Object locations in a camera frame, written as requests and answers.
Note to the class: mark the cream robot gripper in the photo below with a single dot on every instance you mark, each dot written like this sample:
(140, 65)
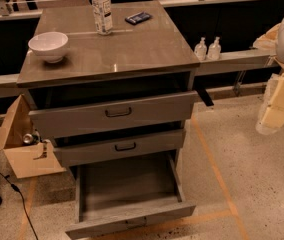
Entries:
(271, 84)

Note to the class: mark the grey bottom drawer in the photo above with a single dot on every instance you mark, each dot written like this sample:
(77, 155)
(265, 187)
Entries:
(128, 193)

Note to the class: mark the grey drawer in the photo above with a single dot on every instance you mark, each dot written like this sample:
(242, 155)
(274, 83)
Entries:
(128, 193)
(104, 117)
(120, 148)

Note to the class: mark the grey drawer cabinet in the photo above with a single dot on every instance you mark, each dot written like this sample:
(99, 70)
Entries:
(135, 61)

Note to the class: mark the grey middle drawer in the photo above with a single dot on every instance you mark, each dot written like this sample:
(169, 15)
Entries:
(120, 148)

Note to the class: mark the grey top drawer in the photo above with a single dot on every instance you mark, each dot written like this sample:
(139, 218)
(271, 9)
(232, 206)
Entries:
(104, 117)

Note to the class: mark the left white pump bottle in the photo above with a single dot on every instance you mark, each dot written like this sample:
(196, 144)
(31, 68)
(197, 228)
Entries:
(201, 49)

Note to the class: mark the clear plastic bottle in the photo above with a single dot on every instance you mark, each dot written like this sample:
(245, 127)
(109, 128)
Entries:
(102, 16)

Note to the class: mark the white ceramic bowl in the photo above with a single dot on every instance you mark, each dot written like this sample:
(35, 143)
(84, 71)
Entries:
(50, 47)

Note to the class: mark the silver can in box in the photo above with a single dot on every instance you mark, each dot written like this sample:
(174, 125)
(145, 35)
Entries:
(28, 139)

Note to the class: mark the open brown cardboard box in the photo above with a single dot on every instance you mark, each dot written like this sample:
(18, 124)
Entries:
(32, 160)

